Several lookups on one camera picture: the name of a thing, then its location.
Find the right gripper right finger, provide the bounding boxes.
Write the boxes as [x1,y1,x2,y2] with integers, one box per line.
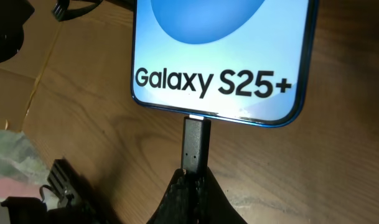
[198,168,246,224]

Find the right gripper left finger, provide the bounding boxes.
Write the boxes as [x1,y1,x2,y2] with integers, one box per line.
[147,169,197,224]

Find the black charging cable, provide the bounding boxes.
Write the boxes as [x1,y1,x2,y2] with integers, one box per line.
[180,113,212,177]

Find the blue screen Galaxy smartphone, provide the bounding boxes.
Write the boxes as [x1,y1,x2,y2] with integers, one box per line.
[131,0,319,128]

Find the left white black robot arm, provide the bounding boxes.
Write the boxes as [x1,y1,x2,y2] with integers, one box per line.
[0,0,34,63]

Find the cardboard sheet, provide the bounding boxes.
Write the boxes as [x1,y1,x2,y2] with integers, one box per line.
[0,0,58,131]

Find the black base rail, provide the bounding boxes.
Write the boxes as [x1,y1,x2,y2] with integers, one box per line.
[0,159,120,224]

